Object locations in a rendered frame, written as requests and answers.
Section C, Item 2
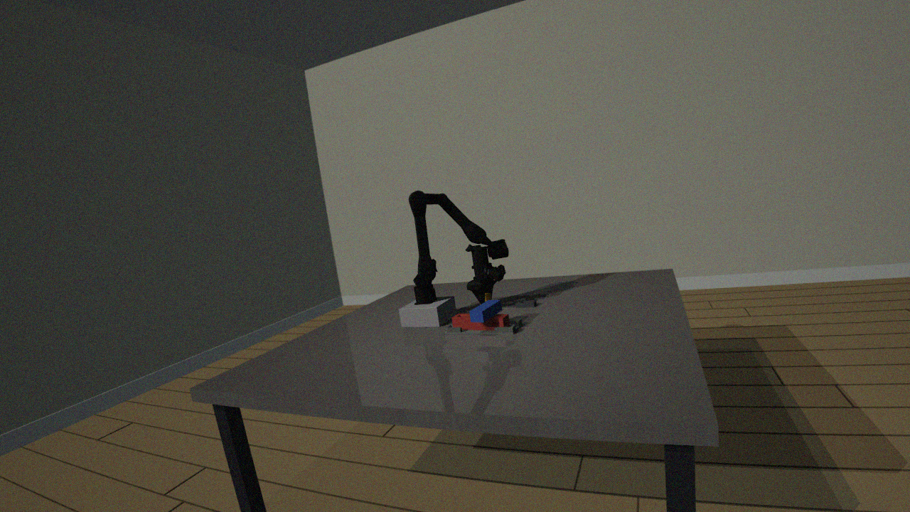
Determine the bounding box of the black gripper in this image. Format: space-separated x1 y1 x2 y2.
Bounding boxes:
466 261 497 304

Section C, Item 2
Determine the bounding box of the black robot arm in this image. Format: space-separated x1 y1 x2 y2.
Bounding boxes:
409 191 509 305

